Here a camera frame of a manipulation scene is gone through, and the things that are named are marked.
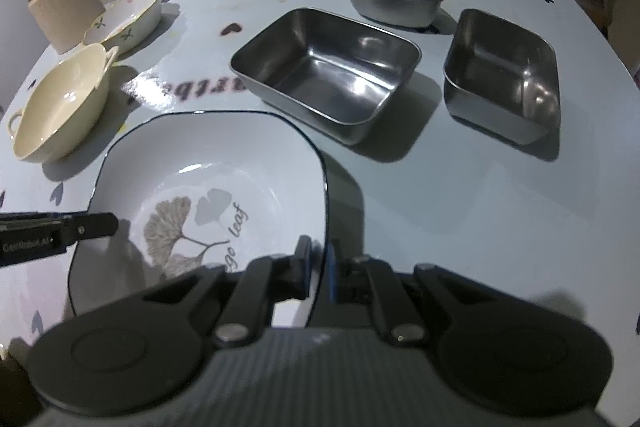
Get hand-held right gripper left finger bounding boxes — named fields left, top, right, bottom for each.
left=142, top=235, right=313, bottom=349

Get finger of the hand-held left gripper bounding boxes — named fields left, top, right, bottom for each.
left=49, top=212, right=120, bottom=244

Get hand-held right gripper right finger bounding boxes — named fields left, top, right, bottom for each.
left=324, top=243, right=505, bottom=349

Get cream bowl with handles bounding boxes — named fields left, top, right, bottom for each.
left=6, top=43, right=121, bottom=164

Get square white leaf-print plate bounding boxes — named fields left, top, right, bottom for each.
left=67, top=111, right=330, bottom=329

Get large rectangular steel container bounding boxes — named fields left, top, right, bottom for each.
left=230, top=7, right=422, bottom=146

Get white heart-print table cover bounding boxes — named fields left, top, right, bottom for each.
left=0, top=0, right=640, bottom=358

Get white floral oval dish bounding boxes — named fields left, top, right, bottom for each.
left=82, top=0, right=163, bottom=54

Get small rectangular steel container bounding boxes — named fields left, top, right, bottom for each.
left=443, top=8, right=562, bottom=146

